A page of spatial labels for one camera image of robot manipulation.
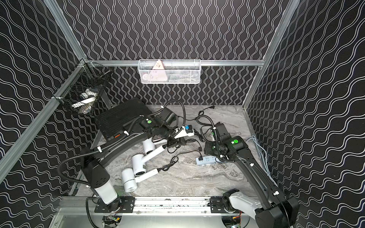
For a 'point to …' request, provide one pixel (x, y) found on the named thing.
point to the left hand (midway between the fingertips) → (184, 138)
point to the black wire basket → (80, 92)
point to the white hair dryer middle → (138, 161)
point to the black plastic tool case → (122, 118)
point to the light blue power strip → (206, 160)
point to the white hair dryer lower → (130, 181)
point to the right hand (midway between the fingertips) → (209, 148)
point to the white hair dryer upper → (149, 145)
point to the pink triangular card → (158, 72)
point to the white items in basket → (88, 98)
